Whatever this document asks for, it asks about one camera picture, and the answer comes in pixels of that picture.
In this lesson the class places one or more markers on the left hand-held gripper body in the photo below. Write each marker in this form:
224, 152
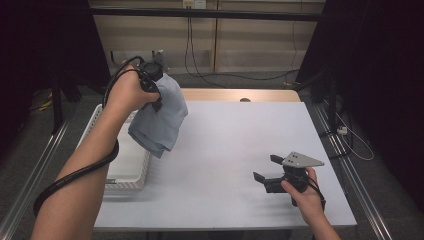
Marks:
151, 71

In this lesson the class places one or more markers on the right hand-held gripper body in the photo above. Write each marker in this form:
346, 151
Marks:
296, 176

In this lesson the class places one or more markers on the light blue tank top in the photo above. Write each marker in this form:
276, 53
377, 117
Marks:
160, 123

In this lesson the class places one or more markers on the white perforated plastic basket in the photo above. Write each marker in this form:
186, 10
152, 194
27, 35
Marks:
130, 166

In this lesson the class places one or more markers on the person's right hand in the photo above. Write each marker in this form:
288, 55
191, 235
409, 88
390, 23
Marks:
310, 203

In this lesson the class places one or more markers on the person's left hand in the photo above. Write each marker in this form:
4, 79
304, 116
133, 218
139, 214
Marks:
126, 93

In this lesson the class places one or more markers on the white table cover sheet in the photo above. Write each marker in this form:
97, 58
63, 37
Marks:
216, 150

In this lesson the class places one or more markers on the white plug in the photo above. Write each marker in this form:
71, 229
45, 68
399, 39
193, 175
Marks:
341, 130

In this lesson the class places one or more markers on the dark round table grommet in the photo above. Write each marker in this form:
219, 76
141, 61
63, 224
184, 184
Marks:
245, 99

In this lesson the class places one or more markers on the black metal stand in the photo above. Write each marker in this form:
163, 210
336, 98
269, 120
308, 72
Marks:
56, 110
331, 110

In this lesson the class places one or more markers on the black metal crossbar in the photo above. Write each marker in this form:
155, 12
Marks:
200, 14

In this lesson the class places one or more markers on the light wooden table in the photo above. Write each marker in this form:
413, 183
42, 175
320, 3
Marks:
233, 94

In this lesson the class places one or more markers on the beige wooden desk cabinet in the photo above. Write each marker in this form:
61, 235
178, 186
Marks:
260, 43

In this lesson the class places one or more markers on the black curtain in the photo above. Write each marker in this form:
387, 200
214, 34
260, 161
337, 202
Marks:
40, 40
383, 50

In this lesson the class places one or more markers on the aluminium floor rail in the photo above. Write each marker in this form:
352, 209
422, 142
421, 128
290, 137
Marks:
38, 175
361, 193

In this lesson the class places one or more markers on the white wall socket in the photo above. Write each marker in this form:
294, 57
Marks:
195, 4

